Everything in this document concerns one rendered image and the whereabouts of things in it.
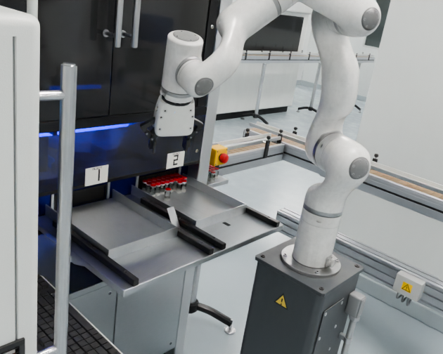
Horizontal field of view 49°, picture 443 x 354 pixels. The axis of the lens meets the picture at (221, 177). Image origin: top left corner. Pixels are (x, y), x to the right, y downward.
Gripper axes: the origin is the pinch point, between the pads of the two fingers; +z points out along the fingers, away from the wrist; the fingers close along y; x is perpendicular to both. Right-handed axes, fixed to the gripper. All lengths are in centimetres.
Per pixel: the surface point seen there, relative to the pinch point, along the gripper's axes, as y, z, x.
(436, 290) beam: 129, 76, -14
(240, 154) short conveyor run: 57, 52, 61
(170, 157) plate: 13.3, 29.3, 33.0
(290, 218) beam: 95, 93, 56
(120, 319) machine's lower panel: -6, 87, 8
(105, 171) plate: -12.3, 24.7, 21.9
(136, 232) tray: -5.2, 34.8, 2.7
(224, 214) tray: 26.9, 36.3, 8.1
